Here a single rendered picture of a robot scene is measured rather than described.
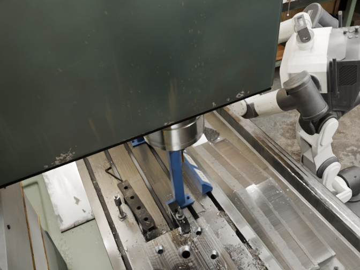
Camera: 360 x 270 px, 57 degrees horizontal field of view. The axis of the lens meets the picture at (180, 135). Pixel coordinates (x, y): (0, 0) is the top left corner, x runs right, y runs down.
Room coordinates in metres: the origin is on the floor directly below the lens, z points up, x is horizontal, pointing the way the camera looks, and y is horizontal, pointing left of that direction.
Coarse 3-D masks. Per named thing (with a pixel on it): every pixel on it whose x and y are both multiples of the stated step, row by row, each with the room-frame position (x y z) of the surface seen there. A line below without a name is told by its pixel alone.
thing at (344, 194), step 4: (336, 176) 1.37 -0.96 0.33; (336, 180) 1.33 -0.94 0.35; (340, 180) 1.33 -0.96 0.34; (332, 184) 1.34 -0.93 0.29; (336, 184) 1.32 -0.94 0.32; (340, 184) 1.30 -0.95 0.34; (344, 184) 1.30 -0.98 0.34; (336, 188) 1.31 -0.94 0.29; (340, 188) 1.29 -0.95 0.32; (344, 188) 1.27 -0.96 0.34; (348, 188) 1.27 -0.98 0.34; (340, 192) 1.28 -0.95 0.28; (344, 192) 1.24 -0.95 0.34; (348, 192) 1.24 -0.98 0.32; (336, 196) 1.22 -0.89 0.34; (340, 196) 1.22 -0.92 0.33; (344, 196) 1.22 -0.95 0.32; (348, 196) 1.24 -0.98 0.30; (344, 200) 1.23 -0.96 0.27
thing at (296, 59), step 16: (320, 32) 1.22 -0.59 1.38; (336, 32) 1.19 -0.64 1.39; (352, 32) 1.16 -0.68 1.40; (288, 48) 1.22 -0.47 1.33; (304, 48) 1.15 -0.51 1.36; (320, 48) 1.13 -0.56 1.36; (336, 48) 1.10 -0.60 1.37; (352, 48) 1.07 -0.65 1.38; (288, 64) 1.11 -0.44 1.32; (304, 64) 1.08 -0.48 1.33; (320, 64) 1.05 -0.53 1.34; (336, 64) 1.04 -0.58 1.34; (352, 64) 1.01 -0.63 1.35; (320, 80) 1.04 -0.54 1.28; (336, 80) 1.01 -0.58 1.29; (352, 80) 1.02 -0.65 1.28; (336, 96) 1.06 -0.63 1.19; (352, 96) 1.03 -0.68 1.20
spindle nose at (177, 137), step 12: (192, 120) 0.59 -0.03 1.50; (204, 120) 0.64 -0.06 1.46; (156, 132) 0.59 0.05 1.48; (168, 132) 0.58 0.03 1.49; (180, 132) 0.58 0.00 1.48; (192, 132) 0.59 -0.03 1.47; (156, 144) 0.59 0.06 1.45; (168, 144) 0.58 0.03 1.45; (180, 144) 0.58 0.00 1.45; (192, 144) 0.59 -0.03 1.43
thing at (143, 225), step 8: (120, 184) 0.91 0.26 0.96; (128, 184) 0.91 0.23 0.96; (128, 192) 0.87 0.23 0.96; (128, 200) 0.83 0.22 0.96; (136, 200) 0.82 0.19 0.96; (136, 208) 0.78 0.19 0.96; (144, 208) 0.78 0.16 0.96; (136, 216) 0.76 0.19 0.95; (144, 216) 0.74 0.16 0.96; (144, 224) 0.71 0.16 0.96; (152, 224) 0.71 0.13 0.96; (144, 232) 0.71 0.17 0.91
